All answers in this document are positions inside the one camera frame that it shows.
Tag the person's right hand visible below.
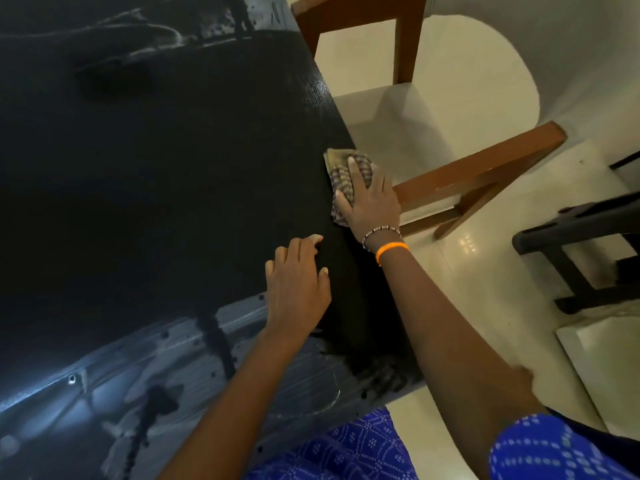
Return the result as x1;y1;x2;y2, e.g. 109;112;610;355
333;156;403;244

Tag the person's left hand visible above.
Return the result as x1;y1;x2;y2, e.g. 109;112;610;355
263;233;333;347

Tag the checkered brown cloth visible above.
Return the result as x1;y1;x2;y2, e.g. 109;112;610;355
322;148;376;228

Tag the person's left forearm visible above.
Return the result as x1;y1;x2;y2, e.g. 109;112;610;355
157;329;313;480

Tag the person's right forearm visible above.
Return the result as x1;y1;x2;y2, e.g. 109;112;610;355
377;247;546;480

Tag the orange wristband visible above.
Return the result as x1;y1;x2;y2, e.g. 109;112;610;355
375;241;411;267

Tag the wooden chair grey backrest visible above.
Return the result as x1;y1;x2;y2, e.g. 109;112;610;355
291;0;640;241

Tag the black table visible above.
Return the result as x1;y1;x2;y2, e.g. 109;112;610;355
0;0;426;480

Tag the black plastic stool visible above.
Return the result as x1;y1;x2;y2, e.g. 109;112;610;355
511;192;640;315

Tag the blue patterned dress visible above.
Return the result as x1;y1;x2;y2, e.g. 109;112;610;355
247;407;640;480

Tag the beaded bracelet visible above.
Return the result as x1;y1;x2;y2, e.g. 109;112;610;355
361;224;403;251

